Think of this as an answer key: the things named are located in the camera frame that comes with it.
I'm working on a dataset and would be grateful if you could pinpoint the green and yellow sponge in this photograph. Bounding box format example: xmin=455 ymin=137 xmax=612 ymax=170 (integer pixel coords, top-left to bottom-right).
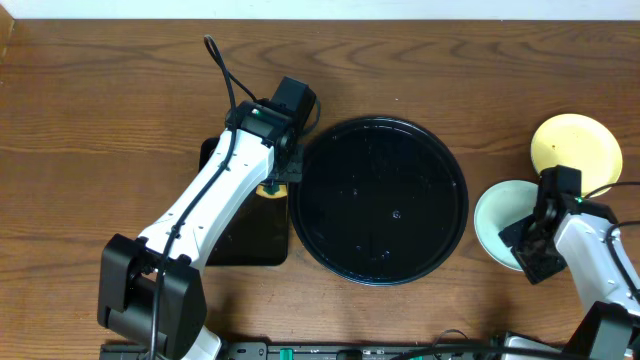
xmin=256 ymin=183 xmax=288 ymax=199

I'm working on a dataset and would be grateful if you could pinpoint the light blue plate top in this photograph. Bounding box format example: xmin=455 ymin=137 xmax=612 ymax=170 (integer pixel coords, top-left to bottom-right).
xmin=474 ymin=180 xmax=538 ymax=271

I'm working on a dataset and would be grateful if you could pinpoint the yellow plate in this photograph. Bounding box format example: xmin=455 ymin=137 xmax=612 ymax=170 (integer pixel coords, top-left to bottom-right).
xmin=530 ymin=113 xmax=623 ymax=195

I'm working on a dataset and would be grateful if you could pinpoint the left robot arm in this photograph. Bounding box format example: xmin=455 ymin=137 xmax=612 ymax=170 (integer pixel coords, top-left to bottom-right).
xmin=97 ymin=99 xmax=321 ymax=359

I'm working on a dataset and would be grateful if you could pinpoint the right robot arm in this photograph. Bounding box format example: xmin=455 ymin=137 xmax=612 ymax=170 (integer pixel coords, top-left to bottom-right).
xmin=499 ymin=195 xmax=639 ymax=359

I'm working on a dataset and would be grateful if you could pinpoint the black round tray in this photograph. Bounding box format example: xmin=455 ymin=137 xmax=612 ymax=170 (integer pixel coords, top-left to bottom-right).
xmin=288 ymin=116 xmax=469 ymax=286

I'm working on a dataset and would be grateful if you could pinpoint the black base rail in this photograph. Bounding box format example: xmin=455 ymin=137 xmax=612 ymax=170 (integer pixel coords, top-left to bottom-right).
xmin=98 ymin=340 xmax=576 ymax=360

